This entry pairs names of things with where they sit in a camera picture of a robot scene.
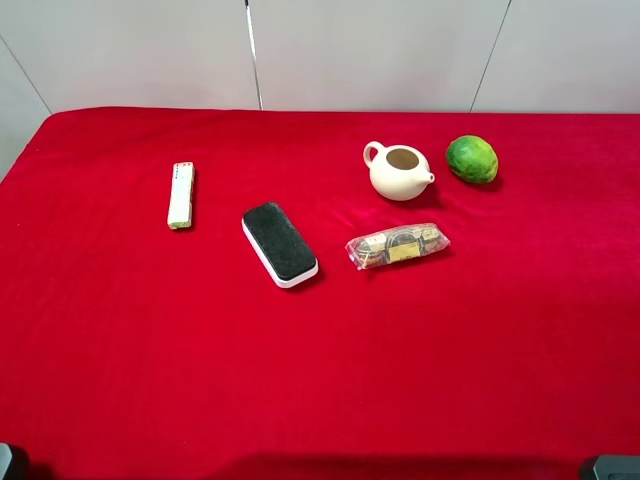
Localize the clear plastic snack packet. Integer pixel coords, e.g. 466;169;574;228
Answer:
345;223;450;270

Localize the black white board eraser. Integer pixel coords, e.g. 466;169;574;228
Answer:
241;202;319;289

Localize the cream ceramic teapot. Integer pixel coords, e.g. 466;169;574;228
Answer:
363;141;435;201

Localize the white green rectangular box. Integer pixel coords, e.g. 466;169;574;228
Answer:
167;162;195;230

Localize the green lime fruit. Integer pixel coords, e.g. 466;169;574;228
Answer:
445;135;499;184

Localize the red table cloth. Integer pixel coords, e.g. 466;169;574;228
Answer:
1;108;639;479

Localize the right grey base block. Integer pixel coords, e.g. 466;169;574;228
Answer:
579;455;640;480

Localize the grey base block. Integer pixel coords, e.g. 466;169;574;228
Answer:
579;455;640;480
0;443;29;480

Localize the left grey base block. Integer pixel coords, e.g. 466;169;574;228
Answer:
0;443;29;480

